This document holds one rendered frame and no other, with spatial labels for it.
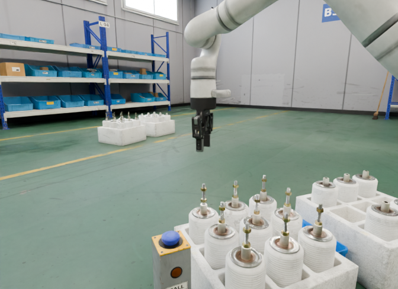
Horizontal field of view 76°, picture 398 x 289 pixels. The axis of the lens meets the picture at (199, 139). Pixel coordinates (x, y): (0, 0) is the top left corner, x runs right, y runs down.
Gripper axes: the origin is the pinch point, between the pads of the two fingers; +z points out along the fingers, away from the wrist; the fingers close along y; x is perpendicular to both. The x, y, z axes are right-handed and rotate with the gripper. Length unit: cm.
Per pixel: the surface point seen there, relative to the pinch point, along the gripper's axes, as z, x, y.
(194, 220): 23.3, -1.6, 4.0
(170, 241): 14.9, 1.4, 27.2
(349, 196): 28, 51, -42
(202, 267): 29.7, 4.6, 15.1
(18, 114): 24, -369, -212
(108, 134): 36, -163, -162
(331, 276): 29.9, 36.5, 8.0
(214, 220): 23.2, 4.0, 1.8
